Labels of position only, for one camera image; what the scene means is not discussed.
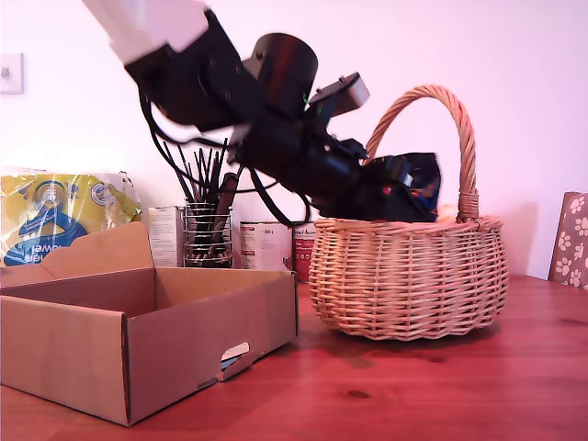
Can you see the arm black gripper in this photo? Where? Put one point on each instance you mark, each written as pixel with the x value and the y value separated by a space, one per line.
pixel 317 170

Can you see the dark blue Easter egg bag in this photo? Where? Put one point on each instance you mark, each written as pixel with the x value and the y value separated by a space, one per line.
pixel 425 179

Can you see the brown cardboard box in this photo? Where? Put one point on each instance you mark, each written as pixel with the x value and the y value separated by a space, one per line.
pixel 184 331

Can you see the small yellow bag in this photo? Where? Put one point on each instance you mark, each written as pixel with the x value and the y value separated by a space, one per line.
pixel 448 215

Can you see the red labelled tin can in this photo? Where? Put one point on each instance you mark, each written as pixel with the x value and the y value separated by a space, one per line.
pixel 301 257

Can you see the white labelled tin can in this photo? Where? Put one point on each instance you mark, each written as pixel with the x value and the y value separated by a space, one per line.
pixel 266 245

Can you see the thin black stick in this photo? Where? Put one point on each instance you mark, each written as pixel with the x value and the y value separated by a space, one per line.
pixel 220 167
pixel 239 172
pixel 190 177
pixel 180 173

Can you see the white printed carton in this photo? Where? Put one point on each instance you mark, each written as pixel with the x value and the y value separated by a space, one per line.
pixel 165 236

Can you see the yellow blue paper towel pack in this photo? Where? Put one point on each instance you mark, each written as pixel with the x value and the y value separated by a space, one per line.
pixel 50 206

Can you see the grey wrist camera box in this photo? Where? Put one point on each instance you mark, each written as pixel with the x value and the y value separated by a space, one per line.
pixel 342 94

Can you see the white wall light switch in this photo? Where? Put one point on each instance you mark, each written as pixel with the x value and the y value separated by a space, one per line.
pixel 11 73

